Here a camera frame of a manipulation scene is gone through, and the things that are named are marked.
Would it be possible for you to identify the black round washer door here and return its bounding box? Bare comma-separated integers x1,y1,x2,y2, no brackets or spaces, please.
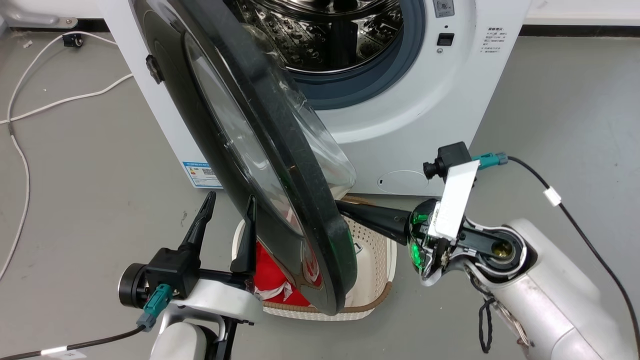
129,0,359,317

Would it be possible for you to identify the stainless steel washer drum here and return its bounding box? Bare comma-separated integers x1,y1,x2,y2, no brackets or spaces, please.
234,0,405,74

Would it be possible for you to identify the thick white floor cable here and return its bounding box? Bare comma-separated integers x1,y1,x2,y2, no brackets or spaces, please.
0,73,135,125

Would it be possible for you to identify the teal camera connector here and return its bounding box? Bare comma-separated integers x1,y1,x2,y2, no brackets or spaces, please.
137,283,174,333
472,152,509,171

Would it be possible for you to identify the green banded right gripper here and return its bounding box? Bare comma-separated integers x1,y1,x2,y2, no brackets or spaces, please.
335,198,453,287

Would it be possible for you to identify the red garment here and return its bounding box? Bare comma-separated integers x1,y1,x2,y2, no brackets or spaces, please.
252,240,324,307

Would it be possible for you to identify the white front-load washing machine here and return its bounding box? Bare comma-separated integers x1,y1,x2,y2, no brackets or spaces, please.
97,0,533,197

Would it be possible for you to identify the white laundry basket brown rim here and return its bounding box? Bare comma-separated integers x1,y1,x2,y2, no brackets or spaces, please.
231,195,399,322

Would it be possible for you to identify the grey metal floor fixture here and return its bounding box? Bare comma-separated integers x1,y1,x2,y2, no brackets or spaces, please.
0,0,79,30

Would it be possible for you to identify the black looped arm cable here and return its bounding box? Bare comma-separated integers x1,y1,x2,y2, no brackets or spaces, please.
469,275,497,355

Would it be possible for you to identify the black left camera cable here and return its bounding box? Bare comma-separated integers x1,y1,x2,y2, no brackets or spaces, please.
0,325,147,360

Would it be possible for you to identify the grey rubber door gasket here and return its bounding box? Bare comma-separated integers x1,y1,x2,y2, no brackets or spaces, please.
287,0,427,111

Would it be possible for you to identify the thin white floor cable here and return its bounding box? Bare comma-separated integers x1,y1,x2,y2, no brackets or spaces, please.
0,31,119,282

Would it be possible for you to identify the blue white energy label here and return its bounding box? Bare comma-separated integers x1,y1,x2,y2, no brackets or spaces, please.
182,160,224,190

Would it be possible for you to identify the printed text warning label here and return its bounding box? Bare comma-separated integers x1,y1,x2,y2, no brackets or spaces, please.
479,27,510,55

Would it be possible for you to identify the black right camera cable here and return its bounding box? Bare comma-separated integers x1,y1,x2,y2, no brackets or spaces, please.
506,156,640,353

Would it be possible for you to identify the black door hinge block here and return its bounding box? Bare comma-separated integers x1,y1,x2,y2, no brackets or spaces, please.
145,54,165,85

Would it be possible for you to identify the white right camera bracket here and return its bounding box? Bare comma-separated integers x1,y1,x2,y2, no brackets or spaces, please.
427,160,481,242

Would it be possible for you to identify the oval drain filter cover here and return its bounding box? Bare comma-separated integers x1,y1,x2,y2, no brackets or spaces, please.
377,170,431,195

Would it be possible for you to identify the teal left camera connector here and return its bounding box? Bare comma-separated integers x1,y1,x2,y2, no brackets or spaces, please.
137,283,174,333

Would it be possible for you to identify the teal right camera connector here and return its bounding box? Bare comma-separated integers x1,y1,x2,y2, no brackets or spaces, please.
472,152,509,171

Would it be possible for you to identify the black camera cable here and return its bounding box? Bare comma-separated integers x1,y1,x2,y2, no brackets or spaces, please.
506,156,640,353
0,325,147,360

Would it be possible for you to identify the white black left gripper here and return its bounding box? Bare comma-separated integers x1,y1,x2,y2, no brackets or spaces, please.
178,191,265,325

